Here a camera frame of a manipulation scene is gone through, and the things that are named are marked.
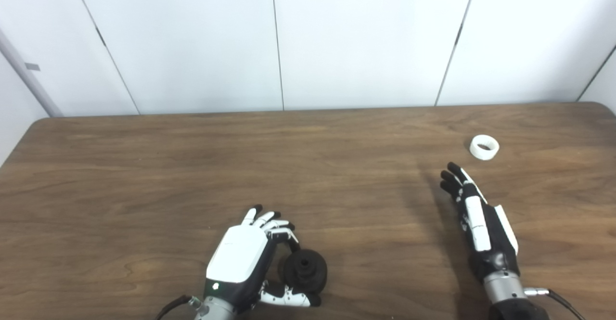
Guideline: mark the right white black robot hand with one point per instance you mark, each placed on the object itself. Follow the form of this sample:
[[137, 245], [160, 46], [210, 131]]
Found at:
[[479, 228]]

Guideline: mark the grey wall corner strip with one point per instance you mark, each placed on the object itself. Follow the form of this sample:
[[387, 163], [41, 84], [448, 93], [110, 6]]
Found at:
[[35, 89]]

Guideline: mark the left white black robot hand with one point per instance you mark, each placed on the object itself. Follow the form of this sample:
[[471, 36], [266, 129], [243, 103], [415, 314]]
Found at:
[[236, 255]]

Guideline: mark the small grey tag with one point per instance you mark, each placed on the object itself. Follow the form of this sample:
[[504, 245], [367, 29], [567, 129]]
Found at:
[[32, 67]]

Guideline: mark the round black plastic part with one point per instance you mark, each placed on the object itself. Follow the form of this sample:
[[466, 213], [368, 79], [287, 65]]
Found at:
[[308, 267]]

